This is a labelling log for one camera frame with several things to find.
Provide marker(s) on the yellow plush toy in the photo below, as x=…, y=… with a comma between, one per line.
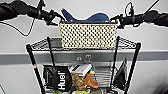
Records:
x=81, y=92

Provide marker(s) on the white box with blue corner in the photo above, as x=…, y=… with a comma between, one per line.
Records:
x=79, y=69

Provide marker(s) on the blue plush toy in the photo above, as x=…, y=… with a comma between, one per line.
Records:
x=85, y=18

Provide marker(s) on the black bag with white print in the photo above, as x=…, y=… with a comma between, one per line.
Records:
x=57, y=78

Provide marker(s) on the white wall socket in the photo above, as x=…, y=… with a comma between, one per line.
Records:
x=88, y=57
x=78, y=59

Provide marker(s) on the orange plush toy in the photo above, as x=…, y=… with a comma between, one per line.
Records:
x=89, y=81

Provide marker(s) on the long grey wall band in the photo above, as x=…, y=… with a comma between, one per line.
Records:
x=13, y=57

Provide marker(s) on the small black bag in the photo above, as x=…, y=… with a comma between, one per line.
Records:
x=120, y=76

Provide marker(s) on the pale basket with dark spots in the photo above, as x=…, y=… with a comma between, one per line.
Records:
x=88, y=35

